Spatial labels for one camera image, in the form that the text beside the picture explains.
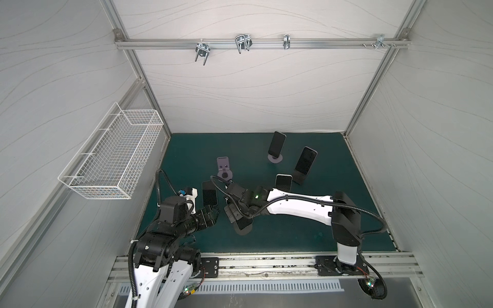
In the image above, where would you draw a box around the right metal clamp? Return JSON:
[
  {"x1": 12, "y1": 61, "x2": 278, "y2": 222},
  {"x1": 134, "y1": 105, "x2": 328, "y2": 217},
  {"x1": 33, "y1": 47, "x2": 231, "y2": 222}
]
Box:
[{"x1": 362, "y1": 34, "x2": 397, "y2": 50}]

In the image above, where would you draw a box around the left black cable conduit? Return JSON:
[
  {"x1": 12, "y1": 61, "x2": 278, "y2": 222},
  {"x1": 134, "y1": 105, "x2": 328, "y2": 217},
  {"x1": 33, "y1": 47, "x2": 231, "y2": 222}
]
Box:
[{"x1": 128, "y1": 169, "x2": 180, "y2": 308}]

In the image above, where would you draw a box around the metal clamp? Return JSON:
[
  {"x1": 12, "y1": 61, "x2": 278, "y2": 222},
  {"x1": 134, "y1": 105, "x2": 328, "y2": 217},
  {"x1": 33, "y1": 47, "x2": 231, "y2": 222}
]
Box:
[
  {"x1": 195, "y1": 42, "x2": 211, "y2": 65},
  {"x1": 283, "y1": 34, "x2": 291, "y2": 50},
  {"x1": 362, "y1": 34, "x2": 397, "y2": 50},
  {"x1": 234, "y1": 33, "x2": 252, "y2": 54}
]

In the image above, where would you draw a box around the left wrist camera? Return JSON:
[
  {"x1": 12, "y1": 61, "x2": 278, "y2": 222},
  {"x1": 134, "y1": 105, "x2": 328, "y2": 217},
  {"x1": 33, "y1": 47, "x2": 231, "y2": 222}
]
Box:
[{"x1": 178, "y1": 187, "x2": 198, "y2": 214}]

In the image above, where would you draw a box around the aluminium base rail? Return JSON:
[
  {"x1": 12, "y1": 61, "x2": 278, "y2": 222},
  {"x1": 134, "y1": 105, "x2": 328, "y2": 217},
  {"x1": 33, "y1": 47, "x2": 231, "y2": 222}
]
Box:
[{"x1": 107, "y1": 252, "x2": 424, "y2": 284}]

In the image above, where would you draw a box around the purple phone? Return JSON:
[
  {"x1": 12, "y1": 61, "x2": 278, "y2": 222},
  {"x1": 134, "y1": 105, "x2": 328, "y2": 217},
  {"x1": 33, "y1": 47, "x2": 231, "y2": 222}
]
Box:
[{"x1": 295, "y1": 146, "x2": 318, "y2": 175}]

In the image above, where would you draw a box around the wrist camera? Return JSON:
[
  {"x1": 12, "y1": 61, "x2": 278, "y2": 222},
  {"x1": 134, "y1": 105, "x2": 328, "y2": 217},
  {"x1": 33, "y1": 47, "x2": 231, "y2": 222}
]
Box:
[
  {"x1": 178, "y1": 187, "x2": 198, "y2": 214},
  {"x1": 226, "y1": 182, "x2": 246, "y2": 200}
]

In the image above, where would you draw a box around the black cable conduit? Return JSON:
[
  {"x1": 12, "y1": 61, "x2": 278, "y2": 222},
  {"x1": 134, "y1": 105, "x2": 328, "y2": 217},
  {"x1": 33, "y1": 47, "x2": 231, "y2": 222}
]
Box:
[
  {"x1": 128, "y1": 169, "x2": 180, "y2": 308},
  {"x1": 209, "y1": 175, "x2": 388, "y2": 300}
]

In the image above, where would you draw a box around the green table mat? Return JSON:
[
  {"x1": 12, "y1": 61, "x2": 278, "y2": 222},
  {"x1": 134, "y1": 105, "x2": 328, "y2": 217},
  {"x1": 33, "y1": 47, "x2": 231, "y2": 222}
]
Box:
[{"x1": 161, "y1": 133, "x2": 376, "y2": 253}]

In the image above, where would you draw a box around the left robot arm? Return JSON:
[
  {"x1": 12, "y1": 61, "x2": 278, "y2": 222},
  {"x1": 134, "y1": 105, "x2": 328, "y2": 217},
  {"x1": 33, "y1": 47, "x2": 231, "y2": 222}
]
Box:
[{"x1": 126, "y1": 198, "x2": 219, "y2": 307}]

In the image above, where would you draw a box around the white centre phone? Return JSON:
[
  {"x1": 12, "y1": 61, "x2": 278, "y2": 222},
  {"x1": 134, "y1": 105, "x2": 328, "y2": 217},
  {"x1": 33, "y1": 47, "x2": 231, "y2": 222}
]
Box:
[{"x1": 275, "y1": 174, "x2": 293, "y2": 192}]

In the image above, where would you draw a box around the back left round stand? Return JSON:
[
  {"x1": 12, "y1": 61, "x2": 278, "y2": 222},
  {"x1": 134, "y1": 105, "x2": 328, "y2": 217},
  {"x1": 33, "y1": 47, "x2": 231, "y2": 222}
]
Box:
[{"x1": 216, "y1": 157, "x2": 233, "y2": 181}]

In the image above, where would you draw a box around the left metal clamp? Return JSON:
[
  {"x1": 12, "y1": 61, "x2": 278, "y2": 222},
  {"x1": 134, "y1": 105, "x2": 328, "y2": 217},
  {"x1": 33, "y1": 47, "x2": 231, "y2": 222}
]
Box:
[{"x1": 195, "y1": 42, "x2": 211, "y2": 65}]

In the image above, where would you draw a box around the round stand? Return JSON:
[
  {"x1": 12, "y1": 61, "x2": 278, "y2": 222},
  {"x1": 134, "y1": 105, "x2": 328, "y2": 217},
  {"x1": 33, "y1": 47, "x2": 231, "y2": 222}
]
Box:
[
  {"x1": 268, "y1": 154, "x2": 283, "y2": 164},
  {"x1": 233, "y1": 223, "x2": 253, "y2": 236},
  {"x1": 216, "y1": 157, "x2": 233, "y2": 181}
]

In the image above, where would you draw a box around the teal phone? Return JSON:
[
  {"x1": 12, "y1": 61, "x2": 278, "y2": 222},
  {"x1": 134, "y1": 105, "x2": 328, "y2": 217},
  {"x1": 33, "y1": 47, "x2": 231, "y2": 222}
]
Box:
[{"x1": 235, "y1": 218, "x2": 253, "y2": 228}]

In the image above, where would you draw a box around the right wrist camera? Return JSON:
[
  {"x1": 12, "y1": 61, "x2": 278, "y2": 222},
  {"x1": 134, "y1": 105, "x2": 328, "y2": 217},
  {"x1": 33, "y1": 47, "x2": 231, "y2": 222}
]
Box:
[{"x1": 226, "y1": 182, "x2": 246, "y2": 200}]

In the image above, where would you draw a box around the right black cable conduit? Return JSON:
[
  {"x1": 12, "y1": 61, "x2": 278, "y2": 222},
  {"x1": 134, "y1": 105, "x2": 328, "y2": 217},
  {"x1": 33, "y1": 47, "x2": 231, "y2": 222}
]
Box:
[{"x1": 209, "y1": 175, "x2": 388, "y2": 300}]

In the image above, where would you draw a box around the front left round stand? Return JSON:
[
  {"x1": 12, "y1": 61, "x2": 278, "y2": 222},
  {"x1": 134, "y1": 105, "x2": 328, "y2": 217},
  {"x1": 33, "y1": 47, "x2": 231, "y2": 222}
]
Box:
[{"x1": 233, "y1": 223, "x2": 253, "y2": 236}]

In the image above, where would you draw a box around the aluminium crossbar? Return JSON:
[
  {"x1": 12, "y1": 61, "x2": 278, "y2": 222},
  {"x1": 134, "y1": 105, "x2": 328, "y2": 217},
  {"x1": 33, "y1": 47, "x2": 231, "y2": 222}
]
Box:
[{"x1": 116, "y1": 37, "x2": 411, "y2": 50}]

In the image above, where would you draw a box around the white wire basket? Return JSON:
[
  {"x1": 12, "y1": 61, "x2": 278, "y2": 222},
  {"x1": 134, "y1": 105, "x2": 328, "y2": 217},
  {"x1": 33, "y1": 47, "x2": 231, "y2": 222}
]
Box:
[{"x1": 58, "y1": 103, "x2": 164, "y2": 200}]

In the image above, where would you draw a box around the white slotted cable duct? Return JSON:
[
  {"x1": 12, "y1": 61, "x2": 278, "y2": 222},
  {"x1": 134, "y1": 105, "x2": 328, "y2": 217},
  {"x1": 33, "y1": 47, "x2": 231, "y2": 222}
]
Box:
[{"x1": 119, "y1": 279, "x2": 345, "y2": 296}]

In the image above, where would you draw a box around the dark angular stand right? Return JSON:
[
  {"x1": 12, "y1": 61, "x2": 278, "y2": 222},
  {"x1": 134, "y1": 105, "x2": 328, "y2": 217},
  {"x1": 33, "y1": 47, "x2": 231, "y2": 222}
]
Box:
[{"x1": 292, "y1": 170, "x2": 306, "y2": 186}]

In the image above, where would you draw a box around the back centre round stand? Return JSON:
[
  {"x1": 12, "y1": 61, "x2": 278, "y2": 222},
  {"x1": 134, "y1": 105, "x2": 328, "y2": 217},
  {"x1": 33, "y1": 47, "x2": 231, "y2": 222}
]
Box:
[{"x1": 268, "y1": 154, "x2": 283, "y2": 164}]

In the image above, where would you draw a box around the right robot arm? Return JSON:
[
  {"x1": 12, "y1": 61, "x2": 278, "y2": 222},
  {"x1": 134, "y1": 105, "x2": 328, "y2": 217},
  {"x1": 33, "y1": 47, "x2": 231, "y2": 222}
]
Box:
[{"x1": 224, "y1": 184, "x2": 363, "y2": 268}]

